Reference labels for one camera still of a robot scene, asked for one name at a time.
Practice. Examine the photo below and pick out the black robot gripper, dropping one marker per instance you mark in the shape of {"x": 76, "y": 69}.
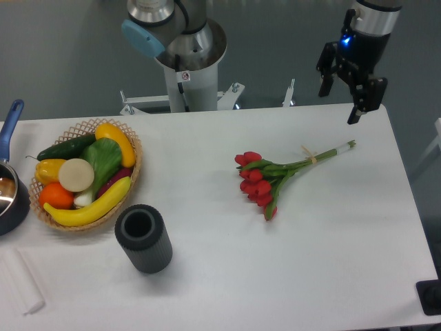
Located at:
{"x": 358, "y": 53}

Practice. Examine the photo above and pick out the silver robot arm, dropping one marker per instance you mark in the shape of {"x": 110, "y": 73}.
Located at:
{"x": 189, "y": 46}

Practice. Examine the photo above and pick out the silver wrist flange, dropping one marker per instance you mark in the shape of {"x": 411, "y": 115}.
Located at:
{"x": 375, "y": 18}

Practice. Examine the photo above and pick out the red tulip bouquet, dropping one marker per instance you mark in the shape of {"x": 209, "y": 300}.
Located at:
{"x": 263, "y": 180}

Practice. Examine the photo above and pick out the black device at table edge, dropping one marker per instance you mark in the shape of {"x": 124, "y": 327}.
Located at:
{"x": 429, "y": 296}

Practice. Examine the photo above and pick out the purple eggplant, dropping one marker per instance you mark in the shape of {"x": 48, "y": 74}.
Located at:
{"x": 123, "y": 172}

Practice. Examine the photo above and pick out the yellow squash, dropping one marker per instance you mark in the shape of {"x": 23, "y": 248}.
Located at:
{"x": 110, "y": 131}

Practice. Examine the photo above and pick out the green bok choy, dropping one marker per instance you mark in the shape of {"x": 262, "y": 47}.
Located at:
{"x": 105, "y": 156}

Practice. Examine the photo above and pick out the dark grey ribbed vase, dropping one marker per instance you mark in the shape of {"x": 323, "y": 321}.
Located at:
{"x": 141, "y": 232}

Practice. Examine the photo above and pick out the woven wicker basket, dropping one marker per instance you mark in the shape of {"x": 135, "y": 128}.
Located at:
{"x": 81, "y": 129}

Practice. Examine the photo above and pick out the green cucumber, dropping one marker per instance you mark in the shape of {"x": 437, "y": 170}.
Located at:
{"x": 69, "y": 149}

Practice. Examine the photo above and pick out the beige round disc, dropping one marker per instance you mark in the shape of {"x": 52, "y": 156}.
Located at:
{"x": 76, "y": 175}

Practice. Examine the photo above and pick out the yellow banana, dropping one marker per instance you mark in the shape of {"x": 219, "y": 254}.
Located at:
{"x": 98, "y": 209}

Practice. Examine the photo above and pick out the yellow bell pepper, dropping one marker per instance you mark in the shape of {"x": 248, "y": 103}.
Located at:
{"x": 47, "y": 171}

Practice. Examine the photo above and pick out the orange fruit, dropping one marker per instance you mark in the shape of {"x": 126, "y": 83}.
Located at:
{"x": 57, "y": 196}

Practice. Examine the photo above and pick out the white folded cloth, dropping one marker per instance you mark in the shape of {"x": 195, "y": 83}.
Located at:
{"x": 25, "y": 290}

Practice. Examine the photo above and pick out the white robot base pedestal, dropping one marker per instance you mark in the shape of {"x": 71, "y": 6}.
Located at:
{"x": 188, "y": 91}

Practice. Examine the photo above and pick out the dark saucepan with blue handle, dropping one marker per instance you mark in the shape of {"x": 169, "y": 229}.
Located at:
{"x": 15, "y": 203}

